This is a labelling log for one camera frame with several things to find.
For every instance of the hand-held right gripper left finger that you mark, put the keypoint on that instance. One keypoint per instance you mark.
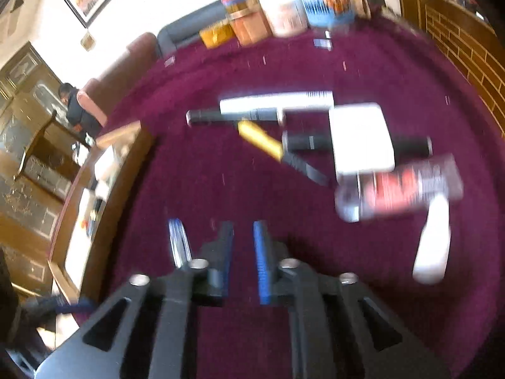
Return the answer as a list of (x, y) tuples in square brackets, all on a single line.
[(228, 260)]

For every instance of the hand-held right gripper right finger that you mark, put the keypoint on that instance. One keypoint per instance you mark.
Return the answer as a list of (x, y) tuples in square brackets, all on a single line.
[(261, 268)]

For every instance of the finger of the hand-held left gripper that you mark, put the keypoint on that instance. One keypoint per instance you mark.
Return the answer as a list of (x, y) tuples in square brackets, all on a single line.
[(75, 307)]

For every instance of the blue clear ballpoint pen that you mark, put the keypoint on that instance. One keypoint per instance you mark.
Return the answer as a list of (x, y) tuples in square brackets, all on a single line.
[(178, 244)]

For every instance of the orange eraser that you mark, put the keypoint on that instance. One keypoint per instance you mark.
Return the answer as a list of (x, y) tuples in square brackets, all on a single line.
[(85, 222)]

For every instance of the brown cardboard box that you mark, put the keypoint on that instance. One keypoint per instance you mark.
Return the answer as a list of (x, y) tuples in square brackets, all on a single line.
[(118, 189)]

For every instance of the long black marker red ends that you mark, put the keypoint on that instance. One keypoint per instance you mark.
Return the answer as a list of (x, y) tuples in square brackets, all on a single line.
[(307, 142)]

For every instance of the white power adapter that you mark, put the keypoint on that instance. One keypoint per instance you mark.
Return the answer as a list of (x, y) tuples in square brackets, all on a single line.
[(105, 162)]

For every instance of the maroon tablecloth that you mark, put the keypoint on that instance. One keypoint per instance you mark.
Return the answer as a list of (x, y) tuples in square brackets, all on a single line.
[(315, 316)]

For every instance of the yellow and black pen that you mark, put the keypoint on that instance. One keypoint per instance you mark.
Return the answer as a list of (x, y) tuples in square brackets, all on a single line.
[(276, 146)]

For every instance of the carved wooden cabinet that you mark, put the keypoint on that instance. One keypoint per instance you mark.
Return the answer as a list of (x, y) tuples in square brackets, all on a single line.
[(23, 189)]

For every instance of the black double-ended marker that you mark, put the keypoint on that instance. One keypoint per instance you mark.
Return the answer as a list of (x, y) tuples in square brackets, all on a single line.
[(221, 116)]

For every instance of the black electrical tape roll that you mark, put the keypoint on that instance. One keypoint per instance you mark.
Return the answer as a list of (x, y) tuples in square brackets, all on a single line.
[(398, 189)]

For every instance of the dark wooden chair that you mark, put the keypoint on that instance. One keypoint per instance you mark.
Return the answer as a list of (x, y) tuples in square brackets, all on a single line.
[(47, 146)]

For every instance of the white rectangular box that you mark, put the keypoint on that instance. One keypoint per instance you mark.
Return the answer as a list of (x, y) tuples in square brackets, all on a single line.
[(361, 138)]

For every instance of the white marker pen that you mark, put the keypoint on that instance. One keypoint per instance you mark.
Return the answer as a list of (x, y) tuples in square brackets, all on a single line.
[(276, 102)]

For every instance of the white small bottle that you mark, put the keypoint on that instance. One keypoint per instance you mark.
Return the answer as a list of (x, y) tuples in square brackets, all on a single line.
[(432, 244)]

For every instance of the maroon chair white cover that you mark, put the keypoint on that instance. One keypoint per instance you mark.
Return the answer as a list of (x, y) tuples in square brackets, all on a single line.
[(136, 59)]

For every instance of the yellow tape roll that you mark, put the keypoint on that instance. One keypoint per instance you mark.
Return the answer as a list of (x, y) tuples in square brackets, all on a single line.
[(215, 33)]

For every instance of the small blue clear cap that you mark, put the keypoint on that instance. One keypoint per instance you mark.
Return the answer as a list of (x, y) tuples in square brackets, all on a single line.
[(323, 43)]

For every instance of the dark grey sofa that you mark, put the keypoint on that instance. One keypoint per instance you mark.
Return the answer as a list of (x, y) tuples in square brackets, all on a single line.
[(185, 29)]

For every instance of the orange tin jar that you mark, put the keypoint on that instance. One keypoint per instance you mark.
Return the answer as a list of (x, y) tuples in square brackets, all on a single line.
[(251, 25)]

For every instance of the white plastic tub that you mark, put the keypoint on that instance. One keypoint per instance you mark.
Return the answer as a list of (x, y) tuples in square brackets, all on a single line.
[(286, 14)]

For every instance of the stack of coloured tape rolls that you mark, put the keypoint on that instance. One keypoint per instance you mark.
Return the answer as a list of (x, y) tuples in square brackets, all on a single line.
[(236, 2)]

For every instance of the clear jar blue label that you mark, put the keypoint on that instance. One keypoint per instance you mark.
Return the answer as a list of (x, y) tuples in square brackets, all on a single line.
[(327, 4)]

